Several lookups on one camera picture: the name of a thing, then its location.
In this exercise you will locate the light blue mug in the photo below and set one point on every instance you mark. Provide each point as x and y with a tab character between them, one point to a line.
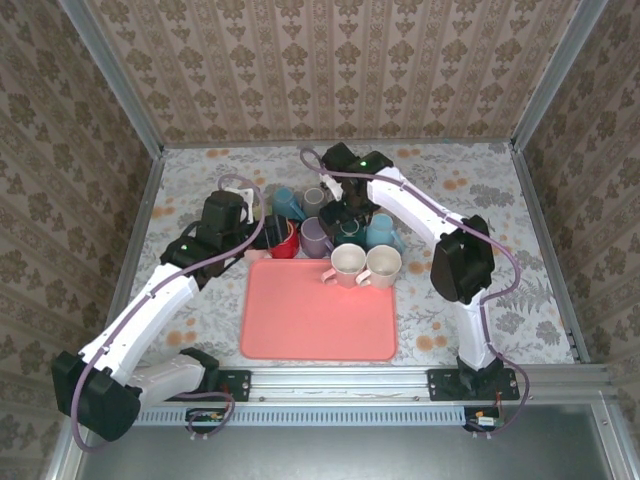
382	230

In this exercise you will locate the dark green mug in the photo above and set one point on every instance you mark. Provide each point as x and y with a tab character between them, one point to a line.
350	239

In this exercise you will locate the grey mug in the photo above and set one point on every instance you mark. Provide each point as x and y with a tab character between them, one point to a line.
314	200

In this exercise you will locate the teal mug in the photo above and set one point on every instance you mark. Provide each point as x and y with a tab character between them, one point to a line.
286	200

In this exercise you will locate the white mug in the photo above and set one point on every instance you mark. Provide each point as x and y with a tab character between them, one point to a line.
384	262

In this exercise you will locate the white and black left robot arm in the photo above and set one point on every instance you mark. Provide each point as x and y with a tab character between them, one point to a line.
145	315

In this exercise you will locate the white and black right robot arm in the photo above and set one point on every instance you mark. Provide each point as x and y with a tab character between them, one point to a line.
465	265

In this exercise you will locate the red mug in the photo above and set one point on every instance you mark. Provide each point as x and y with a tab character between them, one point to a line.
289	247

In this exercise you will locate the purple mug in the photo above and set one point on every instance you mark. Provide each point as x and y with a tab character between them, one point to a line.
312	237

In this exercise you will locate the salmon pink tray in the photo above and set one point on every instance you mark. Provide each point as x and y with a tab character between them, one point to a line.
320	325

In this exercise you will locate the aluminium mounting beam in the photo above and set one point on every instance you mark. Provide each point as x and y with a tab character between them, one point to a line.
340	385

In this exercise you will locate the small green circuit board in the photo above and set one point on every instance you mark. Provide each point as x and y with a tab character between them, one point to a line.
205	416
487	422

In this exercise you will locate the grey metal panel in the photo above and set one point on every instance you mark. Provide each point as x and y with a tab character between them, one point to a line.
340	455

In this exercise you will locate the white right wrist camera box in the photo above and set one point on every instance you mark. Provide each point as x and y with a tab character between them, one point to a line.
334	187

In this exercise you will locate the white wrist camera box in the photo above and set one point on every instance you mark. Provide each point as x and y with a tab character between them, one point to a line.
246	200
334	187

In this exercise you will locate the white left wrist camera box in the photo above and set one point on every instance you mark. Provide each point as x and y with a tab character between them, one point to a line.
246	200

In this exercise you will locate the aluminium table edge rail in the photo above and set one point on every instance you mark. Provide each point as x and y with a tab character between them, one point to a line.
132	250
250	144
537	220

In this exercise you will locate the aluminium frame post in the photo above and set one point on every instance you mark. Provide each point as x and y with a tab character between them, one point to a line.
556	75
117	80

